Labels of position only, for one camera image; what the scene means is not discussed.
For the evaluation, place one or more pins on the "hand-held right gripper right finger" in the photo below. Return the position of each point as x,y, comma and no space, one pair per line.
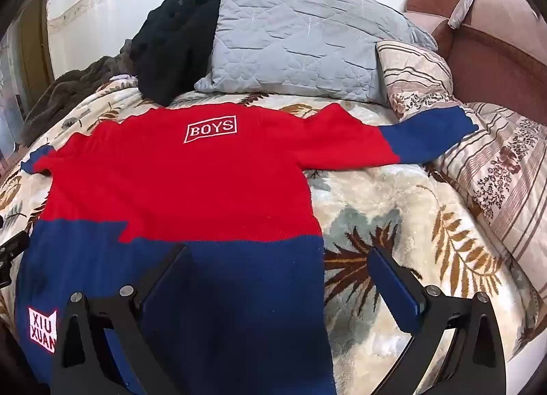
395,292

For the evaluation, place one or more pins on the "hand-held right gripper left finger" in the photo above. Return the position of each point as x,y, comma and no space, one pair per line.
166,288

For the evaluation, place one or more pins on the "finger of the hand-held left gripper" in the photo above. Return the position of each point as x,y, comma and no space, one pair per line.
10,258

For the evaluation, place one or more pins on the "red and blue knit sweater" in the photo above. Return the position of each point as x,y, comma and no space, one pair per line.
171,177

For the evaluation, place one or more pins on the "cream leaf-print plush blanket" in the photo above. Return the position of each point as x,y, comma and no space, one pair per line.
384,190

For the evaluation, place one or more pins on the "striped floral quilt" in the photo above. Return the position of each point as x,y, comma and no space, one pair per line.
491,173

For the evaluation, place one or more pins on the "brown fuzzy blanket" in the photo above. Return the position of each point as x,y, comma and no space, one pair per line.
64,87

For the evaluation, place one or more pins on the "lavender cloth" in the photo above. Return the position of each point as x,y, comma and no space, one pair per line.
124,79

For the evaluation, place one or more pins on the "wooden door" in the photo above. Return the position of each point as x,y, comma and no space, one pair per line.
36,36

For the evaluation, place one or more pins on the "black garment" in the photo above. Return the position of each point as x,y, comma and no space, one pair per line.
175,44

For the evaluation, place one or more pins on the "brown and pink sofa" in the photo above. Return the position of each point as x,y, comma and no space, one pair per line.
491,49

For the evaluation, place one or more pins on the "grey quilted pillow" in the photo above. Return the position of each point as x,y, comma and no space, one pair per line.
290,36

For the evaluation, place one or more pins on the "grey cloth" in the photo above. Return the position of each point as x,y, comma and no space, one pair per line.
463,6

